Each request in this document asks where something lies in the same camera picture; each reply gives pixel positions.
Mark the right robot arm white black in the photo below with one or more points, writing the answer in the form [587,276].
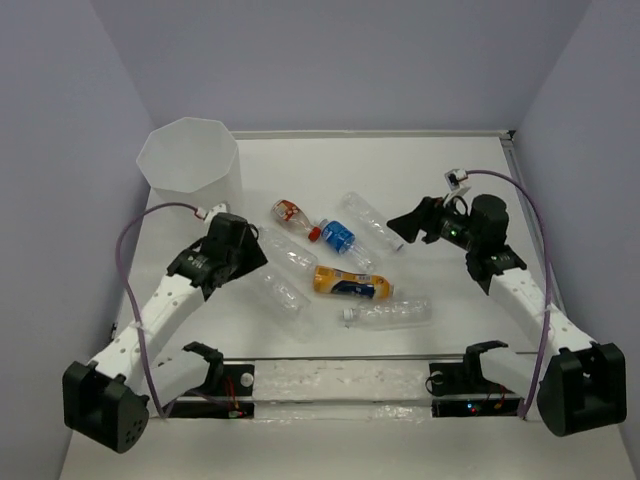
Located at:
[576,383]

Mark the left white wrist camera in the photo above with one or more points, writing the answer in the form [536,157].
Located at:
[207,214]

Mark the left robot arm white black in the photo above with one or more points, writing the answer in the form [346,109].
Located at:
[111,398]

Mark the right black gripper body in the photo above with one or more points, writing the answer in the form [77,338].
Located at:
[449,225]

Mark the white octagonal plastic bin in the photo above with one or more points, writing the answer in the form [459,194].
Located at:
[194,161]

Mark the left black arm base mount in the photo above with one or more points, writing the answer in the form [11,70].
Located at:
[228,397]

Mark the blue label Pocari Sweat bottle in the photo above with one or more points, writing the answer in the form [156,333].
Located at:
[344,242]

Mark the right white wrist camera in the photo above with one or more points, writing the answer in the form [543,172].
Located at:
[457,181]

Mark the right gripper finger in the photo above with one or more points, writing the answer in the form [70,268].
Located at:
[409,231]
[420,214]

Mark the red label red cap bottle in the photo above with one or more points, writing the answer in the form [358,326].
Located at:
[293,219]

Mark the metal rail front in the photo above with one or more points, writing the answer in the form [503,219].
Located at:
[405,357]

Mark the clear bottle white cap front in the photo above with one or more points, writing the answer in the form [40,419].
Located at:
[391,314]

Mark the orange label bottle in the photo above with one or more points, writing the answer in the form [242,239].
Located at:
[333,281]

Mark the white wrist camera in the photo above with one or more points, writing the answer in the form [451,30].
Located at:
[457,181]
[207,214]

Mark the aluminium frame rail right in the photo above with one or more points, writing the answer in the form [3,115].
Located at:
[535,220]

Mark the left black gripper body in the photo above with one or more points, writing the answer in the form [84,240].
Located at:
[246,259]

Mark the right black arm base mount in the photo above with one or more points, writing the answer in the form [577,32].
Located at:
[455,395]

